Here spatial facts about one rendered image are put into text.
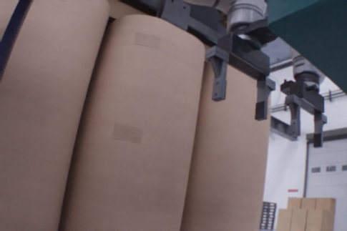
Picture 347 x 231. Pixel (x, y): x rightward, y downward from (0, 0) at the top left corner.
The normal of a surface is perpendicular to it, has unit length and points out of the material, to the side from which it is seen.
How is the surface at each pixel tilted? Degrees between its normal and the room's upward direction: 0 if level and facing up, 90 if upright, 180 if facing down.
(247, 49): 90
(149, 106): 90
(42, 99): 90
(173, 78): 90
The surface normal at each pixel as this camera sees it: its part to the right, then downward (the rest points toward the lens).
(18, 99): 0.55, -0.16
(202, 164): -0.51, -0.33
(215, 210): 0.05, -0.29
